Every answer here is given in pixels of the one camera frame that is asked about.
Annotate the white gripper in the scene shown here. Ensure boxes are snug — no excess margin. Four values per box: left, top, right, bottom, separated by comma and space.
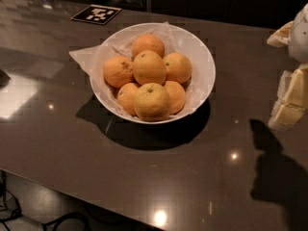
267, 4, 308, 131

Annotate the white bowl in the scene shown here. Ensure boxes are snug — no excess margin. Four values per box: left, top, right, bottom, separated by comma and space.
89, 22, 217, 125

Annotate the front yellowish orange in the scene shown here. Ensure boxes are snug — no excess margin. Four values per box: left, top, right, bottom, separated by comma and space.
134, 83, 170, 122

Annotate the white paper liner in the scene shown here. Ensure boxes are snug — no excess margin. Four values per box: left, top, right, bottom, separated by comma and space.
68, 21, 206, 120

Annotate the black white fiducial marker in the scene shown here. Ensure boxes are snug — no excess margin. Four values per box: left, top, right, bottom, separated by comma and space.
71, 5, 121, 25

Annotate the black cable on floor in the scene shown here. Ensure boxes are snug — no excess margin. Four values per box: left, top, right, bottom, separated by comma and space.
0, 170, 92, 231

